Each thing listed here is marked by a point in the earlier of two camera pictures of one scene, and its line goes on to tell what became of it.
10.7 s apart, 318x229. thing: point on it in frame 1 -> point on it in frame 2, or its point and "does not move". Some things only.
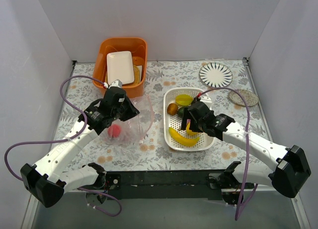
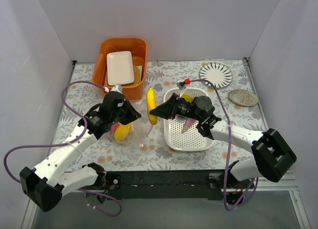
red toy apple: (114, 130) does not move
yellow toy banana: (183, 141) -> (151, 106)
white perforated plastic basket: (205, 143) does not move
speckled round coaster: (250, 98) does not move
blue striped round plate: (215, 75) does not move
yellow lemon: (190, 131) -> (121, 131)
